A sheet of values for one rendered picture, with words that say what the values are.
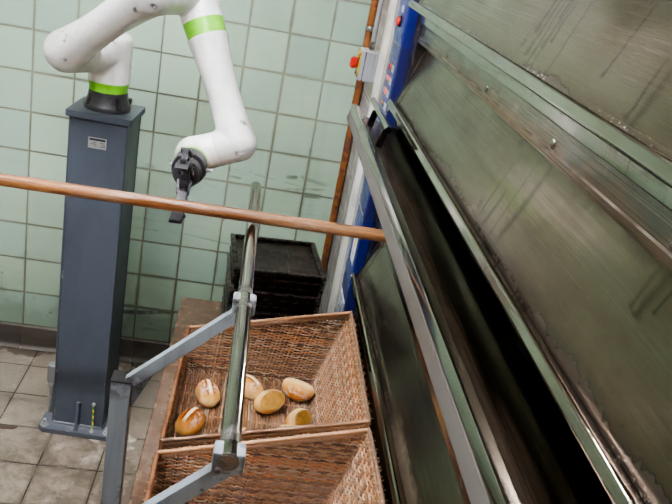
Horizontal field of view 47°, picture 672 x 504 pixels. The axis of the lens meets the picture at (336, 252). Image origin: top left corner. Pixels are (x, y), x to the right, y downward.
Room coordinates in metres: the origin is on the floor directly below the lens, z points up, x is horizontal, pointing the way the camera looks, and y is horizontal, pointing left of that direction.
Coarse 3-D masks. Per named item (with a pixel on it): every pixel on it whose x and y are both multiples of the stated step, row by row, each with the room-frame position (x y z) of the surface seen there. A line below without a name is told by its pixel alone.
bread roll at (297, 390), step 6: (288, 378) 1.96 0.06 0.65; (294, 378) 1.95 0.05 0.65; (282, 384) 1.95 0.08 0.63; (288, 384) 1.94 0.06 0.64; (294, 384) 1.93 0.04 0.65; (300, 384) 1.93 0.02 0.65; (306, 384) 1.94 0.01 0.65; (288, 390) 1.93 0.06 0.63; (294, 390) 1.92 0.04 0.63; (300, 390) 1.92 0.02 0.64; (306, 390) 1.93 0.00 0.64; (312, 390) 1.94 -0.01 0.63; (288, 396) 1.93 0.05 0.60; (294, 396) 1.92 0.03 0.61; (300, 396) 1.92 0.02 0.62; (306, 396) 1.92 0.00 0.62; (312, 396) 1.94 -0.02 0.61
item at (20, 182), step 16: (0, 176) 1.67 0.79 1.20; (16, 176) 1.69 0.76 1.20; (48, 192) 1.69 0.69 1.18; (64, 192) 1.69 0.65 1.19; (80, 192) 1.69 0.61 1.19; (96, 192) 1.70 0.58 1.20; (112, 192) 1.71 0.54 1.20; (128, 192) 1.72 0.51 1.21; (160, 208) 1.72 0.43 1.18; (176, 208) 1.72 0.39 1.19; (192, 208) 1.73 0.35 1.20; (208, 208) 1.74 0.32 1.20; (224, 208) 1.75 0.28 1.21; (272, 224) 1.76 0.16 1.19; (288, 224) 1.76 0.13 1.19; (304, 224) 1.76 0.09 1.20; (320, 224) 1.77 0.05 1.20; (336, 224) 1.78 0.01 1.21; (384, 240) 1.79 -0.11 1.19
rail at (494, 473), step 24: (360, 120) 1.90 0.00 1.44; (384, 192) 1.37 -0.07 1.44; (408, 240) 1.13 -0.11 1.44; (408, 264) 1.06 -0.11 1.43; (432, 288) 0.97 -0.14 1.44; (432, 312) 0.89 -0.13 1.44; (432, 336) 0.85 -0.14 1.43; (456, 360) 0.78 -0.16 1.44; (456, 384) 0.73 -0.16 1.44; (480, 408) 0.69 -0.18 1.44; (480, 432) 0.64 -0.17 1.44; (480, 456) 0.62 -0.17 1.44; (504, 480) 0.58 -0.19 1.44
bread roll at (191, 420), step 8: (192, 408) 1.72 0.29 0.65; (184, 416) 1.69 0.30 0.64; (192, 416) 1.69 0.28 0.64; (200, 416) 1.71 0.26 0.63; (176, 424) 1.68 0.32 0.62; (184, 424) 1.67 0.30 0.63; (192, 424) 1.68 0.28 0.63; (200, 424) 1.70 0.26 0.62; (184, 432) 1.66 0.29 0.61; (192, 432) 1.67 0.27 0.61
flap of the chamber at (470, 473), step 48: (384, 144) 1.85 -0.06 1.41; (432, 192) 1.58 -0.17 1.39; (432, 240) 1.25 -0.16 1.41; (480, 288) 1.11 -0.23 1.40; (480, 336) 0.93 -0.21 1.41; (432, 384) 0.79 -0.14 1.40; (480, 384) 0.79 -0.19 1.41; (528, 384) 0.84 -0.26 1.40; (528, 432) 0.72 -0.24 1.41; (480, 480) 0.60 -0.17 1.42; (528, 480) 0.63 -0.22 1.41; (576, 480) 0.66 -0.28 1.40
